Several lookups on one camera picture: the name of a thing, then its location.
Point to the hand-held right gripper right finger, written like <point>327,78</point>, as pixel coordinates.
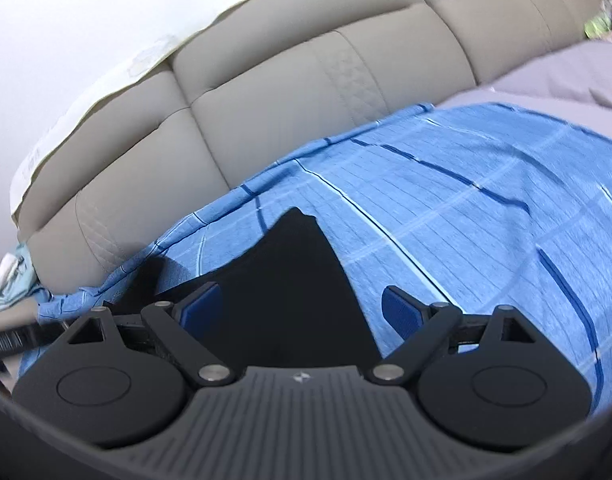
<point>401,306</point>

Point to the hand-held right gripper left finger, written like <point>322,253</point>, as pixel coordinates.
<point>201,306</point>

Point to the black pants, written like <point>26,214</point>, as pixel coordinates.
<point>291,300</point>

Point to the light green cloth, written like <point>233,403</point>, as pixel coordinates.
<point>17,280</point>

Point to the blue checked bed sheet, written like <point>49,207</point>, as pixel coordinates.
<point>461,210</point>

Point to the beige leather sofa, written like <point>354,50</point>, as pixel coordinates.
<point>286,85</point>

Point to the pale grey bed sheet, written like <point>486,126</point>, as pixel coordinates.
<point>551,77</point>

